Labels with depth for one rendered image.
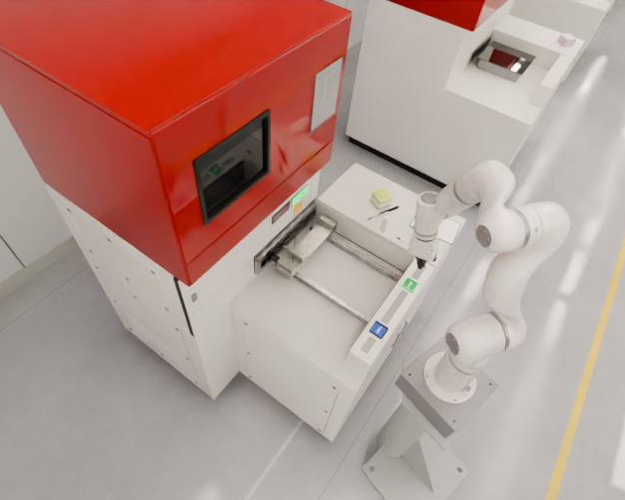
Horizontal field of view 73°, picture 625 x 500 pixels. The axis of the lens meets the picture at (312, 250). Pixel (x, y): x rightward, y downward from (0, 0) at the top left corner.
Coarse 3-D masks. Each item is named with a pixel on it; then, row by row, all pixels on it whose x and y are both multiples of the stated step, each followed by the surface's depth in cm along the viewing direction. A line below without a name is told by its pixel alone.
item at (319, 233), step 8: (320, 224) 201; (312, 232) 198; (320, 232) 198; (328, 232) 198; (304, 240) 194; (312, 240) 195; (320, 240) 195; (304, 248) 191; (312, 248) 192; (288, 256) 188; (296, 264) 186; (304, 264) 189; (280, 272) 185; (296, 272) 186
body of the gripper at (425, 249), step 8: (416, 240) 152; (424, 240) 149; (432, 240) 149; (408, 248) 157; (416, 248) 154; (424, 248) 152; (432, 248) 150; (416, 256) 157; (424, 256) 155; (432, 256) 152
